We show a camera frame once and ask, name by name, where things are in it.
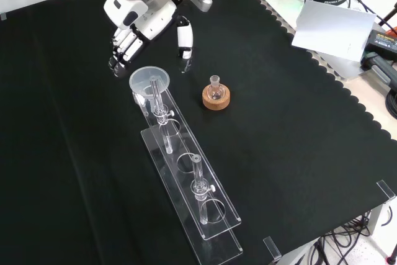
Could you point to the black bench cloth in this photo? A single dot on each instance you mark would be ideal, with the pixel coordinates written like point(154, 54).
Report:
point(279, 122)

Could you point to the clear cloth clip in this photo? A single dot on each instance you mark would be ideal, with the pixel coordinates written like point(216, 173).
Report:
point(272, 248)
point(3, 16)
point(386, 189)

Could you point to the clear round-bottom flask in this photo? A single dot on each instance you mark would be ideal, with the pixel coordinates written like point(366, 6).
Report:
point(214, 91)

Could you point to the black and green device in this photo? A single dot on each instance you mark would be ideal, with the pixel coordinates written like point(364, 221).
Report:
point(381, 69)

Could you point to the clear plastic funnel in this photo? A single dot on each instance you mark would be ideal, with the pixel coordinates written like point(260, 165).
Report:
point(139, 83)

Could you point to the black power supply yellow label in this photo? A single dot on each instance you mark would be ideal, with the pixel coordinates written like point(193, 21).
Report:
point(383, 41)

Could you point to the pale board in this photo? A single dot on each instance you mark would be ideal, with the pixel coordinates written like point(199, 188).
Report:
point(335, 29)

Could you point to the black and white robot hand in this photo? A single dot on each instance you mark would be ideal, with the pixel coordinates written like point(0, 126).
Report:
point(149, 23)

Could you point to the white table leg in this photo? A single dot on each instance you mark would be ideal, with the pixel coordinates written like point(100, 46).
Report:
point(376, 218)

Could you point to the clear acrylic funnel stand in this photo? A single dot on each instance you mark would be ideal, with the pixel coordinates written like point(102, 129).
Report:
point(186, 182)

